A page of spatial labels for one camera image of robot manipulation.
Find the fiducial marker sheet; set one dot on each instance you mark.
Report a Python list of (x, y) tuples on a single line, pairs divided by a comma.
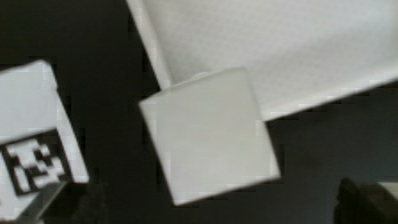
[(40, 152)]

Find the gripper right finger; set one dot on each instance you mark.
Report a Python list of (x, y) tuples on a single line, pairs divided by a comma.
[(366, 203)]

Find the white desk top tray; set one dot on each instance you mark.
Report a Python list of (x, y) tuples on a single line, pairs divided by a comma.
[(317, 45)]

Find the white desk leg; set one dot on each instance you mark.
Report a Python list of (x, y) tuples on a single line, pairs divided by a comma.
[(210, 136)]

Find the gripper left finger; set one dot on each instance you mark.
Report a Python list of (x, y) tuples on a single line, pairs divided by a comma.
[(70, 204)]

